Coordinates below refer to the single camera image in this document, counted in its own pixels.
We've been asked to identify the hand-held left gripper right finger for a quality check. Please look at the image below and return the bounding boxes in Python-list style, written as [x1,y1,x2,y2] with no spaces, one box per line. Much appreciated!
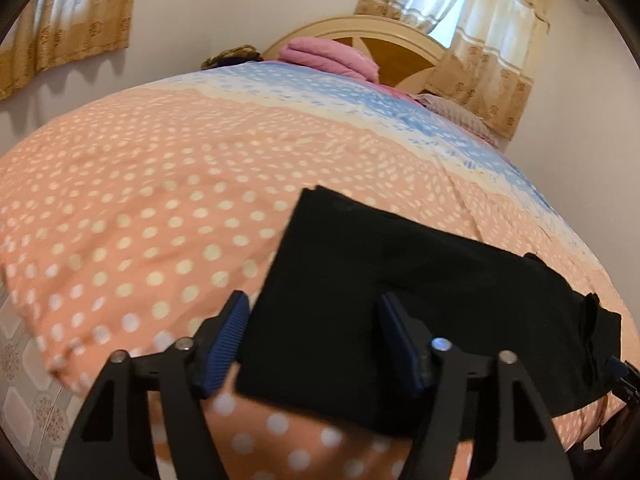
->
[377,292,576,480]

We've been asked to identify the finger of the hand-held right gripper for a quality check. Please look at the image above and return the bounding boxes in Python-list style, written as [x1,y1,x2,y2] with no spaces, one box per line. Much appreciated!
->
[606,355,640,407]

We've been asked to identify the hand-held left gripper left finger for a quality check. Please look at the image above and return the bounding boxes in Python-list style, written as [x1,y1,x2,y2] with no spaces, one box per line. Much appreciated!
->
[54,291,251,480]

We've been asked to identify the black pants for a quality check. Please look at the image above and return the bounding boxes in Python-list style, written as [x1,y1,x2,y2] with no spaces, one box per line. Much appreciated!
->
[235,185,623,443]

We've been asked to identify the polka dot bed sheet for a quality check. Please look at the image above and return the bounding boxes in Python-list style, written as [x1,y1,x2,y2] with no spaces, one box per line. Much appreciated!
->
[0,60,631,480]

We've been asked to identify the beige patterned pillow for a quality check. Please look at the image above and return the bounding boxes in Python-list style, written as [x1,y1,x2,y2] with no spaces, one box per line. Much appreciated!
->
[417,92,493,137]

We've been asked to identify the brown furry toy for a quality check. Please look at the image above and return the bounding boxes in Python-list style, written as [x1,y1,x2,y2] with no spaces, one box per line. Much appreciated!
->
[201,46,261,70]

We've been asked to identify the beige floral headboard curtain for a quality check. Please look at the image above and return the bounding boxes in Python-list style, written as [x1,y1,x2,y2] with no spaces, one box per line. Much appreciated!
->
[354,0,557,141]

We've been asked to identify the pink folded blanket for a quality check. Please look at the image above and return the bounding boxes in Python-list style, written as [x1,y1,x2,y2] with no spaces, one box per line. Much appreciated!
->
[279,36,381,83]

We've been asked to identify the cream wooden headboard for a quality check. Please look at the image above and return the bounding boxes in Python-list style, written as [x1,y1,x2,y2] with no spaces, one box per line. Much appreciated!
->
[262,16,448,96]

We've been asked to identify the beige floral side curtain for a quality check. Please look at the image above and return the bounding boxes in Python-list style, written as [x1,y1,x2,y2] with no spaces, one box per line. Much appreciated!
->
[0,0,145,101]

